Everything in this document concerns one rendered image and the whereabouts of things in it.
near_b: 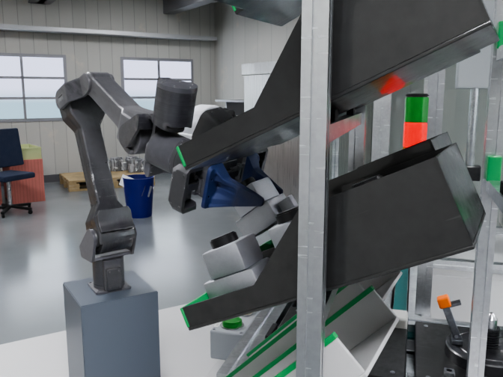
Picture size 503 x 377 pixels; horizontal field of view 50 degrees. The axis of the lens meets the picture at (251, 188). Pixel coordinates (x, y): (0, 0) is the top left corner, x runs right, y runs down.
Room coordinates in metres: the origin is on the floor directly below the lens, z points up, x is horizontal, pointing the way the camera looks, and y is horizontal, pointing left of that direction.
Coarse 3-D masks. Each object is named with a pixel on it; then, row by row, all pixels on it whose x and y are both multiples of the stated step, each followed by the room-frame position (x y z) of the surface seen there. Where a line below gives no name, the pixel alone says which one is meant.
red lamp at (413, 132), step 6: (408, 126) 1.06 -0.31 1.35; (414, 126) 1.05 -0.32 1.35; (420, 126) 1.05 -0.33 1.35; (426, 126) 1.05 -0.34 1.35; (408, 132) 1.06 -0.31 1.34; (414, 132) 1.05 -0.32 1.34; (420, 132) 1.05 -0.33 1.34; (426, 132) 1.05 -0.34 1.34; (408, 138) 1.06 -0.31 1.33; (414, 138) 1.05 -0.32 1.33; (420, 138) 1.05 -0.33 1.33; (426, 138) 1.05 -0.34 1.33; (408, 144) 1.06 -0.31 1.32
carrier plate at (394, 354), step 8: (288, 312) 1.04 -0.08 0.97; (296, 312) 1.04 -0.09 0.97; (400, 328) 0.97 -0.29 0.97; (392, 336) 0.93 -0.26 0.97; (400, 336) 0.93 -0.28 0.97; (392, 344) 0.90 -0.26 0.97; (400, 344) 0.90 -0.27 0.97; (384, 352) 0.87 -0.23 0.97; (392, 352) 0.87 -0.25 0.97; (400, 352) 0.87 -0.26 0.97; (384, 360) 0.84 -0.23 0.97; (392, 360) 0.84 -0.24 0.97; (400, 360) 0.84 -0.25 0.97; (376, 368) 0.82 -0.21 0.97; (384, 368) 0.82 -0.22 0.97; (392, 368) 0.82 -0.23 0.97; (400, 368) 0.82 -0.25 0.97; (368, 376) 0.79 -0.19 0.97; (376, 376) 0.79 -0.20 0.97; (384, 376) 0.79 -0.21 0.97; (392, 376) 0.79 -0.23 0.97; (400, 376) 0.79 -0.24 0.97
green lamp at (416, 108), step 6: (408, 102) 1.06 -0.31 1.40; (414, 102) 1.05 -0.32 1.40; (420, 102) 1.05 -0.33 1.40; (426, 102) 1.05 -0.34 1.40; (408, 108) 1.06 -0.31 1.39; (414, 108) 1.05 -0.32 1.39; (420, 108) 1.05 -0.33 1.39; (426, 108) 1.05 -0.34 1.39; (408, 114) 1.06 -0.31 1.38; (414, 114) 1.05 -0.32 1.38; (420, 114) 1.05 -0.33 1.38; (426, 114) 1.05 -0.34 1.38; (408, 120) 1.06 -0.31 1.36; (414, 120) 1.05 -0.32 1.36; (420, 120) 1.05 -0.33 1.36; (426, 120) 1.05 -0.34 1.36
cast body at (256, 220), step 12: (252, 180) 0.70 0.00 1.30; (264, 180) 0.70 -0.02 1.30; (264, 192) 0.68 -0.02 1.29; (276, 192) 0.70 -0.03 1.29; (264, 204) 0.67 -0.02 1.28; (276, 204) 0.67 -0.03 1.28; (288, 204) 0.67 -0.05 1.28; (240, 216) 0.69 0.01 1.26; (252, 216) 0.68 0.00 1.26; (264, 216) 0.67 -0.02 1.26; (240, 228) 0.69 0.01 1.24; (252, 228) 0.68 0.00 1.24; (264, 228) 0.67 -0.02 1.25
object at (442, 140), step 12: (444, 132) 0.65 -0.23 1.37; (420, 144) 0.54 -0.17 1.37; (432, 144) 0.54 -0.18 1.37; (444, 144) 0.60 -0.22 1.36; (396, 156) 0.55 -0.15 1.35; (408, 156) 0.55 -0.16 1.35; (360, 168) 0.57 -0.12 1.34; (372, 168) 0.56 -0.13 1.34; (384, 168) 0.56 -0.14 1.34; (336, 180) 0.58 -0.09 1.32; (348, 180) 0.58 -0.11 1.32; (336, 192) 0.58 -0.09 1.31; (264, 252) 0.62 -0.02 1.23
